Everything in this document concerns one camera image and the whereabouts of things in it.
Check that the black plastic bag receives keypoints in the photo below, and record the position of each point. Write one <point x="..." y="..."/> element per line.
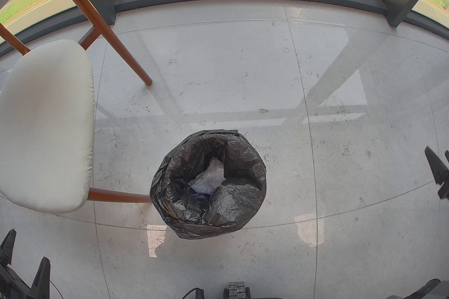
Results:
<point x="238" y="206"/>

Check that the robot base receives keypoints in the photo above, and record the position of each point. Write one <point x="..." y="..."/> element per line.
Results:
<point x="236" y="290"/>

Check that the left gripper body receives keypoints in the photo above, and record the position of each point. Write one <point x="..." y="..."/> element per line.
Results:
<point x="12" y="285"/>

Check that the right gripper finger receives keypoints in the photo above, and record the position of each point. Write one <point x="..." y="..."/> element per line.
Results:
<point x="438" y="168"/>
<point x="447" y="157"/>

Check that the white paper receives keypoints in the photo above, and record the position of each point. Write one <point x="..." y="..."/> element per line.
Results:
<point x="208" y="176"/>

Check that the wooden chair with cream cushions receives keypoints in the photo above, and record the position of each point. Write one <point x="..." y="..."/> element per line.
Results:
<point x="45" y="122"/>

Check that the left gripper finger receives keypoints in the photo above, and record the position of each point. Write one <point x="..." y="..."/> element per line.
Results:
<point x="7" y="250"/>
<point x="41" y="280"/>

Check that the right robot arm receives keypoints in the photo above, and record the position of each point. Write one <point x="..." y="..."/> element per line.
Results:
<point x="428" y="289"/>

